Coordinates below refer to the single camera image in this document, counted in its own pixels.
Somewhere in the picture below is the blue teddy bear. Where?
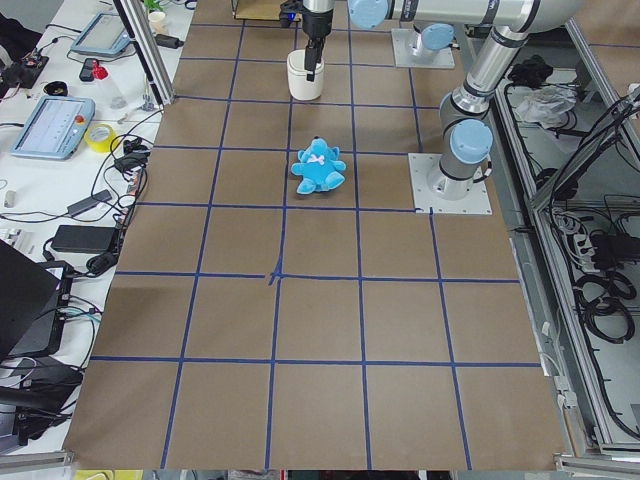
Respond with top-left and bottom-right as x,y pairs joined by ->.
291,136 -> 346,195

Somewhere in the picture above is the black computer box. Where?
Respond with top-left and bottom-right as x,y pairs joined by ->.
1,242 -> 72,360

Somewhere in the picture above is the near teach pendant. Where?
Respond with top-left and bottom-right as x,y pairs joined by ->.
10,95 -> 95,161

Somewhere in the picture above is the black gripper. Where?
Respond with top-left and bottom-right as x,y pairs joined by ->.
302,9 -> 332,82

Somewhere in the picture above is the black power adapter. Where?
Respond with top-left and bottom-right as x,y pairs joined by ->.
51,225 -> 117,253

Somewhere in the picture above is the yellow tape roll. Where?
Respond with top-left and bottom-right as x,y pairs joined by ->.
83,123 -> 116,153

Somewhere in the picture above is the far teach pendant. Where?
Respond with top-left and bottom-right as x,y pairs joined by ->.
70,12 -> 130,58

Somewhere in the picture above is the aluminium frame post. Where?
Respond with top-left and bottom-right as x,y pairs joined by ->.
113,0 -> 175,106

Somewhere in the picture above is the paper cup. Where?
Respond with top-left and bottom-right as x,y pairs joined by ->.
148,11 -> 168,35

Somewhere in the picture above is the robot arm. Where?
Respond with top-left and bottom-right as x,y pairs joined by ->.
411,23 -> 454,56
347,1 -> 582,200

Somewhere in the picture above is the white trash can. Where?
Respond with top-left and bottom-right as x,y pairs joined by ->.
287,49 -> 324,101

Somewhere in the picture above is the crumpled white cloth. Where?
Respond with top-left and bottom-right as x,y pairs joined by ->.
515,86 -> 577,128

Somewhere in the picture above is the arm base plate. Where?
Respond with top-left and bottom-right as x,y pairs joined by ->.
408,153 -> 492,215
391,28 -> 455,69

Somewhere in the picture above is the red capped plastic bottle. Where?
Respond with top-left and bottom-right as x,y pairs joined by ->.
92,60 -> 127,110

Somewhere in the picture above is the teach pendant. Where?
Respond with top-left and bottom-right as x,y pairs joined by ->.
70,12 -> 130,58
10,95 -> 95,161

